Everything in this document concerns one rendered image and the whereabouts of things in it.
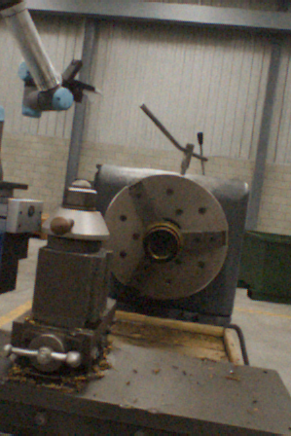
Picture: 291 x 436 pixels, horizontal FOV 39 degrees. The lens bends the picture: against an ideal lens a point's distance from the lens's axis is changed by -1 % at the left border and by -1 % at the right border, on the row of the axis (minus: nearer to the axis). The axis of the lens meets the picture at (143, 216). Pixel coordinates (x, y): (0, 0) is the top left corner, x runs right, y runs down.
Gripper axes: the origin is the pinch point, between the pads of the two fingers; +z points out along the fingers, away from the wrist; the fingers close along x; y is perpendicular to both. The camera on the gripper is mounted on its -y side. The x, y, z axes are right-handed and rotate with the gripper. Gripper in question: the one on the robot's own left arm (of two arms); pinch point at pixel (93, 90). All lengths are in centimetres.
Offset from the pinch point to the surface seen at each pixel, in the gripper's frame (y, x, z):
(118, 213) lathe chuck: 37, 66, -46
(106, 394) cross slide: 47, 109, -92
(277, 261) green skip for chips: 106, -29, 398
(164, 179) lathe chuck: 26, 74, -40
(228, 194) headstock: 26, 80, -18
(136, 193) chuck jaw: 31, 71, -47
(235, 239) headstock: 38, 85, -16
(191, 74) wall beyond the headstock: -220, -505, 800
